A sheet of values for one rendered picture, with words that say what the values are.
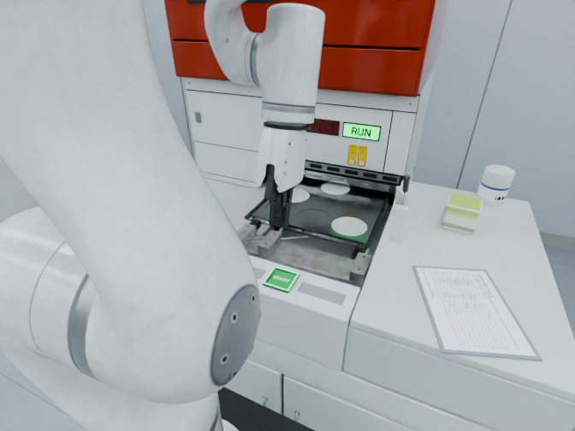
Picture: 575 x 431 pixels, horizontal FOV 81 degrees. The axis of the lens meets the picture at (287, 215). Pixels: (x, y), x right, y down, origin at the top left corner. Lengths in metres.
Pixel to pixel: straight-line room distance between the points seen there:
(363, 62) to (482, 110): 1.66
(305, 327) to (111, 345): 0.48
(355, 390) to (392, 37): 0.83
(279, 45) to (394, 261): 0.48
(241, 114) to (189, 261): 1.08
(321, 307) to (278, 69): 0.40
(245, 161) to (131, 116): 1.13
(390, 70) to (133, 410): 0.91
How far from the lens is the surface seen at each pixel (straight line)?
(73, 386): 0.37
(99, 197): 0.19
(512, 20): 2.53
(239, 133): 1.29
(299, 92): 0.52
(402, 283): 0.71
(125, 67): 0.20
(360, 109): 1.09
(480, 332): 0.67
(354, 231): 0.95
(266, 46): 0.53
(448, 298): 0.70
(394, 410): 0.78
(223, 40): 0.53
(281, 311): 0.67
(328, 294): 0.67
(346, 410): 0.83
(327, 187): 1.17
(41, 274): 0.28
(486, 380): 0.66
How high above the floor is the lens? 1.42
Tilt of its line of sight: 31 degrees down
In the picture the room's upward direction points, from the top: straight up
